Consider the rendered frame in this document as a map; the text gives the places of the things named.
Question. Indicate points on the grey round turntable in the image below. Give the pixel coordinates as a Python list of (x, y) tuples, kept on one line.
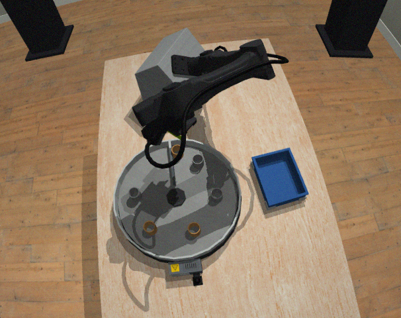
[(173, 205)]

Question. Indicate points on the grey metal bushing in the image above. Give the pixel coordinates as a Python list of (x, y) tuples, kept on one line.
[(216, 190), (198, 157), (133, 190)]

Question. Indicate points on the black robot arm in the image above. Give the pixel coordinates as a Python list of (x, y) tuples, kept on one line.
[(223, 70)]

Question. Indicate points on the blue tray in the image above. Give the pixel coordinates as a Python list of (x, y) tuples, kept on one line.
[(279, 177)]

